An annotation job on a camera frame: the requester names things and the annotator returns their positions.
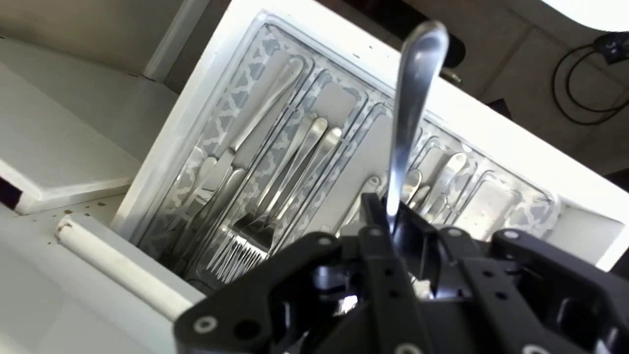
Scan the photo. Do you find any silver fork in tray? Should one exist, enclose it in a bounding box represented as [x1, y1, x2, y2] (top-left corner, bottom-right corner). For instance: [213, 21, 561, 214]
[231, 127, 341, 251]
[213, 116, 329, 277]
[188, 116, 320, 277]

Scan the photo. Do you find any silver butter knife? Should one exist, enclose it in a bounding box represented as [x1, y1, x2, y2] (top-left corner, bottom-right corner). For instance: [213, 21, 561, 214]
[168, 57, 304, 255]

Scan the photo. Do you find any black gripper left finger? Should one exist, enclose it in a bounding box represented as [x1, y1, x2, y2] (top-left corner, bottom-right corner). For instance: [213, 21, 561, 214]
[359, 192, 388, 236]

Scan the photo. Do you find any silver fork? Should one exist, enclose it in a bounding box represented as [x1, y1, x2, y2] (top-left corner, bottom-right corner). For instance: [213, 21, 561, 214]
[213, 116, 329, 277]
[384, 19, 447, 232]
[188, 116, 320, 277]
[231, 127, 341, 251]

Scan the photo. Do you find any white drawer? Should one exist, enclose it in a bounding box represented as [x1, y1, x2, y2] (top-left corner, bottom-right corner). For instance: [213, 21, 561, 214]
[111, 0, 626, 285]

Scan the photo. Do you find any black cable on floor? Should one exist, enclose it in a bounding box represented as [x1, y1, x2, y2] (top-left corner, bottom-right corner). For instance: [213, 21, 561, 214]
[548, 31, 629, 127]

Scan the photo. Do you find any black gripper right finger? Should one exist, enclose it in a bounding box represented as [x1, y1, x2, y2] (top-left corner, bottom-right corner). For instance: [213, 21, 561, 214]
[394, 204, 437, 263]

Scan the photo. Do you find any clear cutlery tray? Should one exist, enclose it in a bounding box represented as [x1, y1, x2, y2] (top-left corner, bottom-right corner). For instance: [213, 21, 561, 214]
[133, 17, 559, 285]

